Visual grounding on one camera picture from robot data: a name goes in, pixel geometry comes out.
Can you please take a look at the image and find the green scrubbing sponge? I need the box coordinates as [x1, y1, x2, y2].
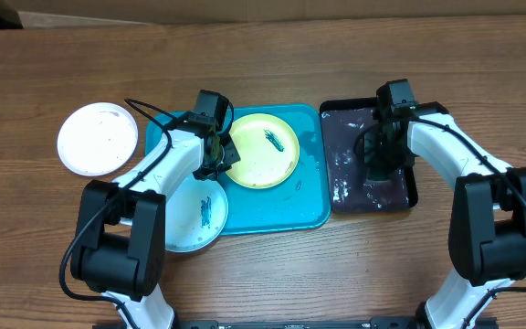
[366, 169, 391, 183]

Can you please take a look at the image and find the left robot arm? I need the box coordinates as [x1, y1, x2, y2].
[58, 90, 240, 328]

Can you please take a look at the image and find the light blue plate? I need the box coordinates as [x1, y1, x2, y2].
[165, 175, 229, 253]

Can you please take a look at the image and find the yellow-rimmed plate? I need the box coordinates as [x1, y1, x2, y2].
[226, 113, 300, 189]

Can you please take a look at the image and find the cardboard backdrop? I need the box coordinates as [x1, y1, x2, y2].
[7, 0, 526, 24]

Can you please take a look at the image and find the white plate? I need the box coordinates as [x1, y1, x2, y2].
[57, 102, 139, 176]

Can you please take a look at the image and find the teal plastic tray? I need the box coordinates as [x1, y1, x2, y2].
[143, 103, 332, 237]

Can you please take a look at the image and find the black plastic tray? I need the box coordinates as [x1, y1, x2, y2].
[320, 97, 418, 214]

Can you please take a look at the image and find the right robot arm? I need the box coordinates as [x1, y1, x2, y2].
[356, 80, 526, 328]

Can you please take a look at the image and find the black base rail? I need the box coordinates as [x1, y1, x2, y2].
[174, 317, 426, 329]

